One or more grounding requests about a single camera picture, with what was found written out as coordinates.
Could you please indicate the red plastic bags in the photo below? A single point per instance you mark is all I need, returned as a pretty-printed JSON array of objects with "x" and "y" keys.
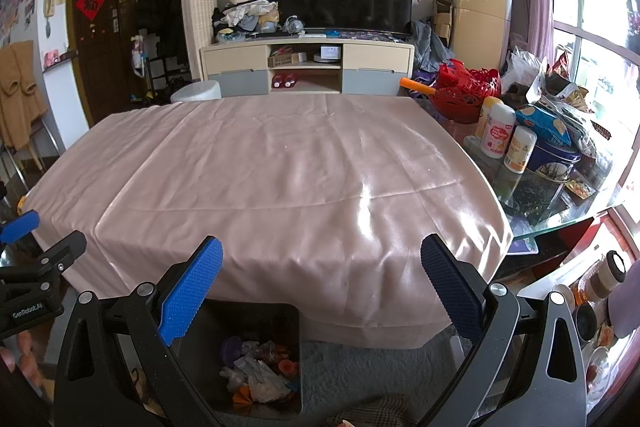
[{"x": 470, "y": 77}]

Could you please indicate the cup with black lid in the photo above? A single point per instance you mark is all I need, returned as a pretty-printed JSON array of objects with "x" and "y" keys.
[{"x": 611, "y": 272}]

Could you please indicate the white spray bottle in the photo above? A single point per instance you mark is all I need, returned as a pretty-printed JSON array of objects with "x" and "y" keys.
[{"x": 140, "y": 59}]

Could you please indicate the metal chair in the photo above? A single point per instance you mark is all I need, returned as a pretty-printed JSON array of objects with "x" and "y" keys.
[{"x": 30, "y": 157}]

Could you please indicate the white plastic bag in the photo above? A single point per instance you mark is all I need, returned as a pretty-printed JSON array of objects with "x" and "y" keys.
[{"x": 522, "y": 69}]

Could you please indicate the red plastic basket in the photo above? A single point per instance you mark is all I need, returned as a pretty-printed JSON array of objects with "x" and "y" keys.
[{"x": 460, "y": 106}]

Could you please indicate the glass jar with dark leaves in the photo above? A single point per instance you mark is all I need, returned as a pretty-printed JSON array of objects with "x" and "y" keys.
[{"x": 532, "y": 202}]

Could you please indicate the white bottle orange label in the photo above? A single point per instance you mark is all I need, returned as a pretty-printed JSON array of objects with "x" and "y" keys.
[{"x": 520, "y": 151}]

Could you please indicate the brown checked cloth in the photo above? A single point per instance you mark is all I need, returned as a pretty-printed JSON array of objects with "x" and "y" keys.
[{"x": 370, "y": 414}]

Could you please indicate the orange foam stick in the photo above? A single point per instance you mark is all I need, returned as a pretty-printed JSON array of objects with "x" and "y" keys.
[{"x": 417, "y": 86}]

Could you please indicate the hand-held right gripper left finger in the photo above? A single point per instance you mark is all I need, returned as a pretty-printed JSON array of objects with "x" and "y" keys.
[{"x": 192, "y": 287}]

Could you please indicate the dark ceramic cup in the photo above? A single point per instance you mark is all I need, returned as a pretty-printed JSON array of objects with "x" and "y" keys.
[{"x": 586, "y": 324}]

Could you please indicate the white tissue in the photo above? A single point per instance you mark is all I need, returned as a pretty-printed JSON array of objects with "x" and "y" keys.
[{"x": 229, "y": 378}]

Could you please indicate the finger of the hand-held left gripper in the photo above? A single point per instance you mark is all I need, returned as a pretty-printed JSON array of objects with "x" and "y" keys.
[
  {"x": 20, "y": 226},
  {"x": 57, "y": 257}
]

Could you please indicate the flat cardboard box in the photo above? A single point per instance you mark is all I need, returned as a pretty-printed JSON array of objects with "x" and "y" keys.
[{"x": 286, "y": 59}]

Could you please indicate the pile of clothes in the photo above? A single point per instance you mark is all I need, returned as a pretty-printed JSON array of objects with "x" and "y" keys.
[{"x": 245, "y": 9}]

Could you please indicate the white bottle pale yellow label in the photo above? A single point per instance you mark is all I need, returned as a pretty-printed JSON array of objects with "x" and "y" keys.
[{"x": 484, "y": 117}]

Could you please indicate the blue snack box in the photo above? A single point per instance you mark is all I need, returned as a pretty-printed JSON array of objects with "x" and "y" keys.
[{"x": 542, "y": 124}]

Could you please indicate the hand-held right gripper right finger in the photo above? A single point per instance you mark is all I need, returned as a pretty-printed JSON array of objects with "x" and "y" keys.
[{"x": 450, "y": 282}]

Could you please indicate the white bottle pink label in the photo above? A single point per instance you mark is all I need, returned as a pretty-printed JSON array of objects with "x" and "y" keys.
[{"x": 497, "y": 134}]

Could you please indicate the small white box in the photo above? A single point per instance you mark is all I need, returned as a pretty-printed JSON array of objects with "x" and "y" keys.
[{"x": 330, "y": 53}]

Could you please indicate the beige wall intercom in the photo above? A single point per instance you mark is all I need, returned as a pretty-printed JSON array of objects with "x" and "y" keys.
[{"x": 49, "y": 4}]

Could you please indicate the grey blue cloth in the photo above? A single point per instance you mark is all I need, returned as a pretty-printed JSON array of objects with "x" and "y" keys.
[{"x": 430, "y": 47}]

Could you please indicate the pink tablecloth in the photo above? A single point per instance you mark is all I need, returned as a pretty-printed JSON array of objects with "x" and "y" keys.
[{"x": 300, "y": 182}]

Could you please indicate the purple plastic package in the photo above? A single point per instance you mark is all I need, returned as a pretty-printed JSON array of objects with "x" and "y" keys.
[{"x": 232, "y": 349}]

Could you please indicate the dark grey trash bin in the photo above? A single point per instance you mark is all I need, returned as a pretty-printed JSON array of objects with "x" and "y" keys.
[{"x": 210, "y": 357}]

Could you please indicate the white round stool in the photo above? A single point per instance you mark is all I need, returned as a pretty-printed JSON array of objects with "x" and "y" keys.
[{"x": 196, "y": 93}]

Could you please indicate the dark coats on rack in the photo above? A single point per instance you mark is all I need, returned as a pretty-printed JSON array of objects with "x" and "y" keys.
[{"x": 160, "y": 7}]

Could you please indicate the pile of snack bags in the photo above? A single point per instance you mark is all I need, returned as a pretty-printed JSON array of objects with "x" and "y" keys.
[{"x": 585, "y": 117}]

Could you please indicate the stack of cardboard boxes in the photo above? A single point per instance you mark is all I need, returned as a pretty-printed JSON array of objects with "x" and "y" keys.
[{"x": 443, "y": 19}]

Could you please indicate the person's left hand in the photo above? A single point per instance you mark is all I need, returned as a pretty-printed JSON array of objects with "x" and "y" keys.
[{"x": 26, "y": 354}]

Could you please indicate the dark blue round tin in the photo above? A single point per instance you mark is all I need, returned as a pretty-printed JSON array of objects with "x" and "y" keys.
[{"x": 555, "y": 159}]

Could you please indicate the beige grey television cabinet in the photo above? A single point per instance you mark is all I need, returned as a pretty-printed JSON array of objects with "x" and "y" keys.
[{"x": 235, "y": 59}]

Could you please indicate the tan coat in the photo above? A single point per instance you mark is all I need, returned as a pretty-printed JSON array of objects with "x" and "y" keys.
[{"x": 20, "y": 97}]

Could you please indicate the beige folding screen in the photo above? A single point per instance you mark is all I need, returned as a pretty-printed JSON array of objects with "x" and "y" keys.
[{"x": 197, "y": 7}]

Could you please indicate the brown door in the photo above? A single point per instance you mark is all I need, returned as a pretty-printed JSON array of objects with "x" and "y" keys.
[{"x": 102, "y": 67}]

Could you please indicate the red square door decoration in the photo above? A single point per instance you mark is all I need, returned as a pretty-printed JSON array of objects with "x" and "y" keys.
[{"x": 90, "y": 2}]

